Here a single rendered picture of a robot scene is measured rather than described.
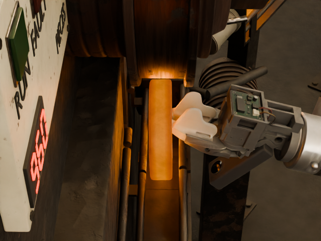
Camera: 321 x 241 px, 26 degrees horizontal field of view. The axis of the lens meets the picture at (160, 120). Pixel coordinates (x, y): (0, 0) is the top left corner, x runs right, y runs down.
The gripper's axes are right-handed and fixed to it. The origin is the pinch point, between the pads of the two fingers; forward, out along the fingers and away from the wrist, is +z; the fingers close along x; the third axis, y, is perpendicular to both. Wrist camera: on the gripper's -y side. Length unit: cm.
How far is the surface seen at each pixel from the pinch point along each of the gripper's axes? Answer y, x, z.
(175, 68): 22.5, 16.2, 4.7
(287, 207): -64, -48, -54
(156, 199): -10.5, 6.3, -2.4
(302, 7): -58, -145, -69
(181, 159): -4.0, 3.3, -4.4
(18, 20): 41, 39, 21
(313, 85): -59, -99, -67
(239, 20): 13.6, -10.8, -7.9
